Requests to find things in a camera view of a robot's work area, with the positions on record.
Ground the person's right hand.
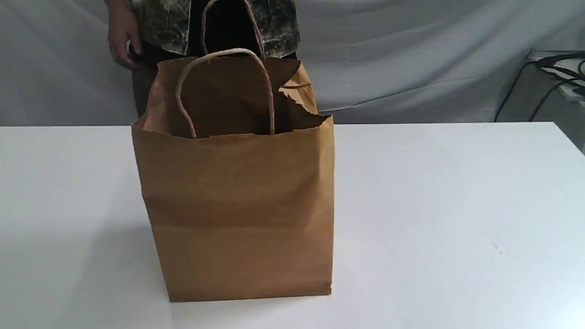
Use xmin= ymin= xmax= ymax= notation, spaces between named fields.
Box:
xmin=104 ymin=0 xmax=141 ymax=69

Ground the brown paper bag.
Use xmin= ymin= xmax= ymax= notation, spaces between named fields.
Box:
xmin=132 ymin=21 xmax=335 ymax=302

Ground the black cable bundle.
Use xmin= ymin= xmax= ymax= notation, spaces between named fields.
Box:
xmin=495 ymin=53 xmax=585 ymax=122

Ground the person in camouflage jacket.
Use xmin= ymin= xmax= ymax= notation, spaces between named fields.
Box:
xmin=128 ymin=0 xmax=301 ymax=117

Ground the white draped backdrop cloth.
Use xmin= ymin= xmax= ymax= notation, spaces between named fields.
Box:
xmin=1 ymin=0 xmax=584 ymax=126

